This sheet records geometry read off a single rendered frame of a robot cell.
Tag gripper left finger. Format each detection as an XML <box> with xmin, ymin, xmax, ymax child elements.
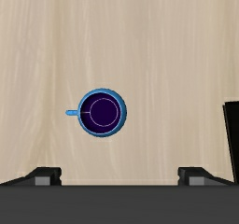
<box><xmin>0</xmin><ymin>167</ymin><xmax>63</xmax><ymax>187</ymax></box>

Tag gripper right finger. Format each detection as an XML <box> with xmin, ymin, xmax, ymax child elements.
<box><xmin>177</xmin><ymin>166</ymin><xmax>237</xmax><ymax>187</ymax></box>

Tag blue mug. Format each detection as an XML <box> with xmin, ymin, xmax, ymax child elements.
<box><xmin>64</xmin><ymin>88</ymin><xmax>128</xmax><ymax>138</ymax></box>

